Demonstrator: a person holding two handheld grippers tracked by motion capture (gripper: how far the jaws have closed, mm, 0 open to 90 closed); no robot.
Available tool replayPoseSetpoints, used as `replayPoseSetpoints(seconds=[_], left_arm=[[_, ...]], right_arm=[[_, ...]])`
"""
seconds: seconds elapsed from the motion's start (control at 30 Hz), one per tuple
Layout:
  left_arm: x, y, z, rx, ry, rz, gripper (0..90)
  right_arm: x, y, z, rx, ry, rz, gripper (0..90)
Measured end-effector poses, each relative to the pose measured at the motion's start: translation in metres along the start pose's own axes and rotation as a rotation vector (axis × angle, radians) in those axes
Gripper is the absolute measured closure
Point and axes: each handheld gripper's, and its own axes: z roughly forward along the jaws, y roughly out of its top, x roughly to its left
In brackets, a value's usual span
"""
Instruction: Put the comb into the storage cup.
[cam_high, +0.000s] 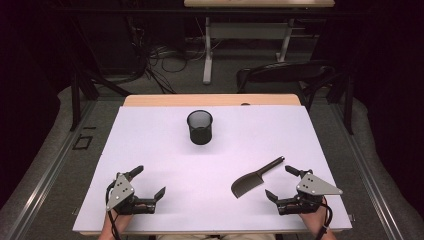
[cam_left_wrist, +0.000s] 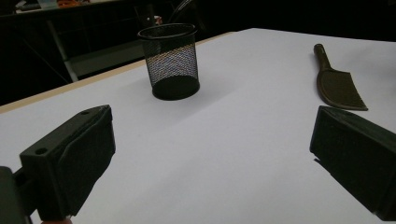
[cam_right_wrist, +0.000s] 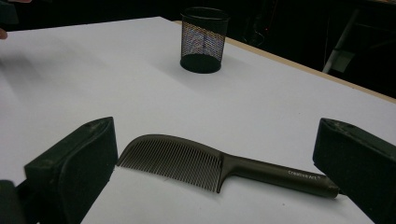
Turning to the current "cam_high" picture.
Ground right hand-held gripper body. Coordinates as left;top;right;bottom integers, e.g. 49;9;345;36
275;169;344;216

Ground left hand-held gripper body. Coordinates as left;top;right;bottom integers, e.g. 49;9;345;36
105;171;157;216

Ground dark brown handled comb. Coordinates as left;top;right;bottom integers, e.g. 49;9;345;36
230;155;286;200

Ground black mesh cup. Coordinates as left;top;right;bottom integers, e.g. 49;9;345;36
186;109;214;146

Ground person's left hand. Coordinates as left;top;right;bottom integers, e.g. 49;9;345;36
101;209;135;234

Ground person's right hand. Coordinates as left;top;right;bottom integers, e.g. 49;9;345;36
299;197;330;234

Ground wooden table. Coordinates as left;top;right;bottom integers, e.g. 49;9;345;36
79;93;344;236

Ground black chair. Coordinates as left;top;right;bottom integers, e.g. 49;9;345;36
235;60;338;112

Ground grey metal stand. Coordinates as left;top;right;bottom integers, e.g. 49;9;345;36
183;0;336;85

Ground left hand-held gripper cable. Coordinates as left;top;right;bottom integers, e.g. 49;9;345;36
105;181;122;240

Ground hand-held gripper cable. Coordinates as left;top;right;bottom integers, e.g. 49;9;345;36
314;197;334;240
105;181;122;240

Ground right hand-held gripper cable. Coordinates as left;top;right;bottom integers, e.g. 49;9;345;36
314;197;334;240

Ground aluminium floor rail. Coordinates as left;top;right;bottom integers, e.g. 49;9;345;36
6;99;96;240
331;103;406;240

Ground black metal frame stand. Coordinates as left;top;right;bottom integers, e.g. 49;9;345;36
68;63;133;132

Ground tangle of floor cables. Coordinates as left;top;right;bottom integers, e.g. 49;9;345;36
128;18;209;95

